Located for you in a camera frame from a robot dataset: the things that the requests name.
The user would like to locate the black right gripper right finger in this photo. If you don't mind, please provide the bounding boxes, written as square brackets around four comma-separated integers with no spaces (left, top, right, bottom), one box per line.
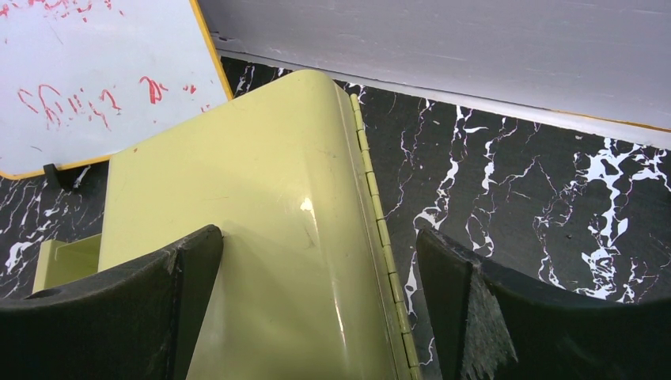
[416,228,670,379]

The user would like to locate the green metal drawer box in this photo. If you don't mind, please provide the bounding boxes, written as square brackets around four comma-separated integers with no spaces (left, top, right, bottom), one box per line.
[33,70,421,379]

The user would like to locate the whiteboard with orange frame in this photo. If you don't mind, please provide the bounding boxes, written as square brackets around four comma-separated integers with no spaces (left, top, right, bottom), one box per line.
[1,1,233,180]

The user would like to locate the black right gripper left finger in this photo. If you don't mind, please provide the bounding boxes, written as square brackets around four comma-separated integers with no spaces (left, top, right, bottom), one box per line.
[1,225,224,379]

